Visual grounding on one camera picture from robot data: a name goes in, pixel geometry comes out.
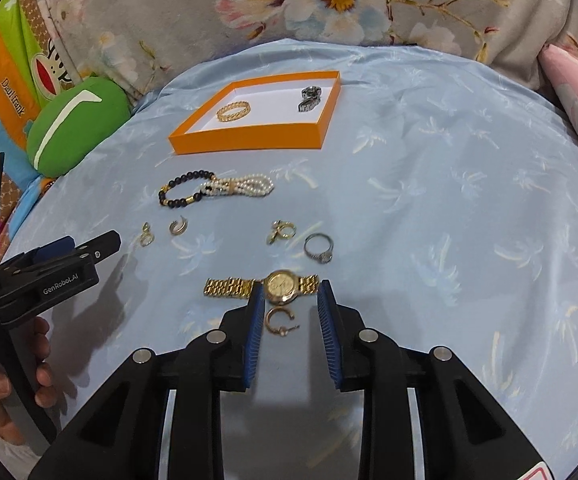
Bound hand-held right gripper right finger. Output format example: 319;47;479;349
316;280;555;480

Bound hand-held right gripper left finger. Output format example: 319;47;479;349
28;282;267;480

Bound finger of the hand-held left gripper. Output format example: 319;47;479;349
0;258;100;328
0;230;122;277

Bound gold wrist watch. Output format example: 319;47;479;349
204;270;320;306

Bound silver ring with stone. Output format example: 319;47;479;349
303;233;335;264

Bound black bead bracelet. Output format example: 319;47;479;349
158;171;216;208

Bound white pearl bracelet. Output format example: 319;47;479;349
200;173;276;198

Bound orange shallow box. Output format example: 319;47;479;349
169;70;342;156

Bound silver link watch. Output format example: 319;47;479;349
297;86;323;112

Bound person's left hand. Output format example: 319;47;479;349
0;316;60;445

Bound green cushion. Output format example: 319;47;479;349
26;77;130;179

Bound colourful cartoon printed cloth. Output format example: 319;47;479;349
0;0;90;241

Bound light blue palm-print sheet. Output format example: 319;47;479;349
0;37;578;480

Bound grey floral blanket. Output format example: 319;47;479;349
19;0;578;101

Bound gold chain bracelet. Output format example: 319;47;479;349
215;101;250;122

